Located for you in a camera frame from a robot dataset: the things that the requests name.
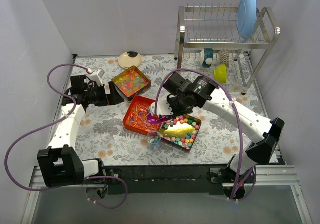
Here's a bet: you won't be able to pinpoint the steel dish rack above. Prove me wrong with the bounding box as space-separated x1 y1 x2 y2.
174 5 281 96

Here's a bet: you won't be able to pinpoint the clear glass jar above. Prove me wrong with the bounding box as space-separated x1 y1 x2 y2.
146 131 161 151

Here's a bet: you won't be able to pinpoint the aluminium frame rail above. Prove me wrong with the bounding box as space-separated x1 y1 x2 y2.
29 165 301 188

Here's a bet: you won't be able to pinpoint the purple plastic scoop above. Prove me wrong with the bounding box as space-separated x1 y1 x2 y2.
147 113 170 125

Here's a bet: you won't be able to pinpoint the black base bar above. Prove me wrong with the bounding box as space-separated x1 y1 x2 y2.
104 164 236 195

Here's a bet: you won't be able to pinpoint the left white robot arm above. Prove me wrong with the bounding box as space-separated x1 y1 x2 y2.
37 75 125 188

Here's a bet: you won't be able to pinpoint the blue plate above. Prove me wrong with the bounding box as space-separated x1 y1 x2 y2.
236 0 257 40

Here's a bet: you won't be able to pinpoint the teal white bowl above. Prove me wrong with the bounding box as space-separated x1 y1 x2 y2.
200 48 214 68

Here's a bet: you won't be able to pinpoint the dark tin translucent star candies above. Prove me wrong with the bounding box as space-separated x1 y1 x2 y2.
111 66 152 102

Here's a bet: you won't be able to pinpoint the patterned beige bowl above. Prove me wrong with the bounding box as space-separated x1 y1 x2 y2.
218 49 230 67

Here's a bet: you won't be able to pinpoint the cream plate black spot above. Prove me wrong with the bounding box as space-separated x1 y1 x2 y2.
118 51 142 69

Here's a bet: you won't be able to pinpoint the floral table mat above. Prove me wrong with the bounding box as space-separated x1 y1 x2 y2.
74 54 266 166

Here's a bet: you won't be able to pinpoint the orange tin of lollipops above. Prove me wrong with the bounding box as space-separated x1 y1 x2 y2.
122 95 161 136

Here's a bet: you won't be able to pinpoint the yellow green bowl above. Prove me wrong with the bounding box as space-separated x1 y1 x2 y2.
213 64 228 84

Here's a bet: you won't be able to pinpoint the dark tin pastel star candies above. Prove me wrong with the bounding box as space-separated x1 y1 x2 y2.
159 115 202 153

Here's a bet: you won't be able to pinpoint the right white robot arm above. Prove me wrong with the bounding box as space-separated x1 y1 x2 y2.
154 71 285 183

